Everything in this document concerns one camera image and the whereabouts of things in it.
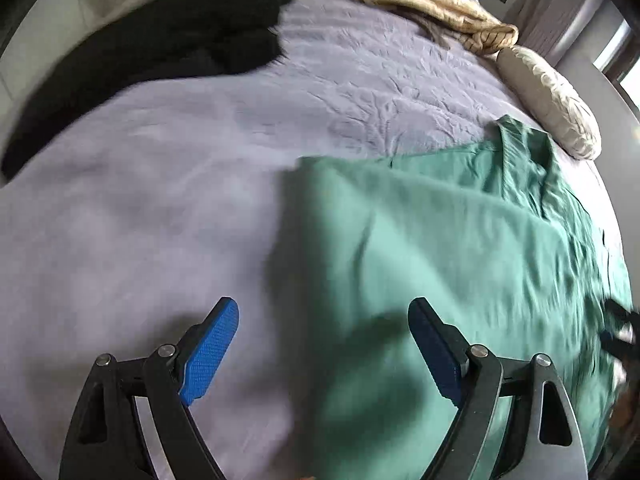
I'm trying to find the green shirt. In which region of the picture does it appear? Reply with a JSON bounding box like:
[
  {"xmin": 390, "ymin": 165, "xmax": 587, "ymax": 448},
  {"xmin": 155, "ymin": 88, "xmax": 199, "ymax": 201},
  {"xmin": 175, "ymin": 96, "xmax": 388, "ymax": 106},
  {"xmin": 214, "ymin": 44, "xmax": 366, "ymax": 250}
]
[{"xmin": 280, "ymin": 117, "xmax": 632, "ymax": 479}]

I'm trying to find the lavender quilted bedspread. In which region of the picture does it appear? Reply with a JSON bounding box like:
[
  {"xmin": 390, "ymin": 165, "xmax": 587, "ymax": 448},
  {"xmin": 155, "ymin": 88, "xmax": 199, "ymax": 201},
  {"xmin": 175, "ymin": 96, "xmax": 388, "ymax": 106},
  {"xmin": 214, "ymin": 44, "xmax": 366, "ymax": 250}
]
[{"xmin": 1, "ymin": 0, "xmax": 620, "ymax": 479}]

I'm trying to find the cream pillow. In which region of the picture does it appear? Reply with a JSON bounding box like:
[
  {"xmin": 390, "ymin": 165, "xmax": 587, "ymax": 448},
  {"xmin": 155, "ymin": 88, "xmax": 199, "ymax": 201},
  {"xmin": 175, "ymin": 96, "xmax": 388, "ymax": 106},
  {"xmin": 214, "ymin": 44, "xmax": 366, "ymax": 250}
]
[{"xmin": 497, "ymin": 46, "xmax": 602, "ymax": 160}]

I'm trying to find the beige knitted blanket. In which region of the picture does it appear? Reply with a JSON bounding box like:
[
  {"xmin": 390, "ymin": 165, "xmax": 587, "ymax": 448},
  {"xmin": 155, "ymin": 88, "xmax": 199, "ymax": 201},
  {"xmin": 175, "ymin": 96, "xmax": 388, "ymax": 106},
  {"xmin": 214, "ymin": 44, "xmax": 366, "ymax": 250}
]
[{"xmin": 354, "ymin": 0, "xmax": 520, "ymax": 56}]

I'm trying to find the black garment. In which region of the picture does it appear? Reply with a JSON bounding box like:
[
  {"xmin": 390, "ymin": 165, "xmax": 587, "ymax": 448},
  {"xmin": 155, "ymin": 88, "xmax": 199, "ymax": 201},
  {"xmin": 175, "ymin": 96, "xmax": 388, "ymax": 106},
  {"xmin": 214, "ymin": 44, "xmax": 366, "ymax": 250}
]
[{"xmin": 1, "ymin": 0, "xmax": 292, "ymax": 180}]

